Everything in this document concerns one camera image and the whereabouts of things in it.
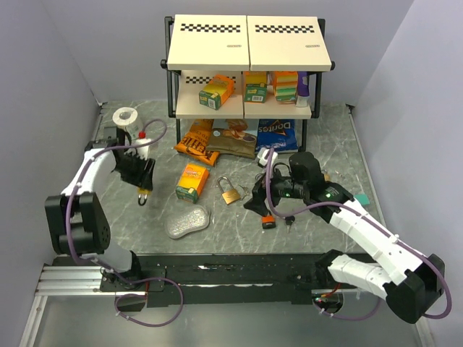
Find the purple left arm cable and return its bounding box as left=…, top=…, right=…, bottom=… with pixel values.
left=67, top=119, right=168, bottom=283

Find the black keys bunch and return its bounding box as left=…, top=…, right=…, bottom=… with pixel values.
left=284, top=215, right=295, bottom=234

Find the orange green box on table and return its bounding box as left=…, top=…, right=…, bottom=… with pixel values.
left=175, top=163, right=209, bottom=204

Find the orange black padlock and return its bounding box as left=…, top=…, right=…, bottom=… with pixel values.
left=261, top=213, right=276, bottom=230

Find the orange Reese's bag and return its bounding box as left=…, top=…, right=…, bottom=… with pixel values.
left=174, top=119, right=220, bottom=166

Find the white tape roll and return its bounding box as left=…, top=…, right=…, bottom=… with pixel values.
left=112, top=107, right=143, bottom=139

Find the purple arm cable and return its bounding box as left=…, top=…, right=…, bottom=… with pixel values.
left=266, top=147, right=453, bottom=320
left=67, top=119, right=168, bottom=283

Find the brass padlock long shackle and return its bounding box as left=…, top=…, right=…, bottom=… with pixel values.
left=217, top=176, right=241, bottom=205

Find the brown chip bag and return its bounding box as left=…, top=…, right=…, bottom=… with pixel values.
left=206, top=119, right=259, bottom=159

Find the black frame cream shelf rack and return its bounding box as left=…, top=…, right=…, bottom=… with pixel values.
left=161, top=14, right=336, bottom=152

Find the orange green box on shelf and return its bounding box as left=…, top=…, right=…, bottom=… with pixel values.
left=198, top=74, right=235, bottom=111

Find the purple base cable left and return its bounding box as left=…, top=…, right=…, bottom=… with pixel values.
left=114, top=277, right=184, bottom=327

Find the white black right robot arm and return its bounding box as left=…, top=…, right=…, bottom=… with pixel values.
left=244, top=148, right=452, bottom=324

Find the green yellow box on shelf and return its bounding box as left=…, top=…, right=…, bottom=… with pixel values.
left=243, top=71, right=268, bottom=103

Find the stacked coloured sponges pack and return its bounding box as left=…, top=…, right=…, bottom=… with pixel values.
left=271, top=71, right=298, bottom=103

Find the purple white bottle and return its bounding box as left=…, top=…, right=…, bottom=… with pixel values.
left=296, top=72, right=310, bottom=108

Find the teal rectangular box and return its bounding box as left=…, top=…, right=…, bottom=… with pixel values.
left=354, top=194, right=370, bottom=206

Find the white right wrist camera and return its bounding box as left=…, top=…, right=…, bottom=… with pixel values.
left=257, top=147, right=278, bottom=168

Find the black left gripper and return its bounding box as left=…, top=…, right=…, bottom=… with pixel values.
left=114, top=151, right=156, bottom=191

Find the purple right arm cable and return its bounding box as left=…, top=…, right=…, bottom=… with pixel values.
left=266, top=147, right=453, bottom=320

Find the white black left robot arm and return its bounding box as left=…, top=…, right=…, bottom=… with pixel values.
left=45, top=127, right=156, bottom=291

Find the blue Doritos bag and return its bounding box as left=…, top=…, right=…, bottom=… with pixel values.
left=255, top=119, right=299, bottom=153

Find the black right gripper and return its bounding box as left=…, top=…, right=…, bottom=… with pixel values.
left=244, top=162, right=308, bottom=217

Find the yellow black padlock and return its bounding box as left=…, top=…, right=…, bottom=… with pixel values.
left=137, top=188, right=150, bottom=206

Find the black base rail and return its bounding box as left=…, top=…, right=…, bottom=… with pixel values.
left=100, top=253, right=337, bottom=307

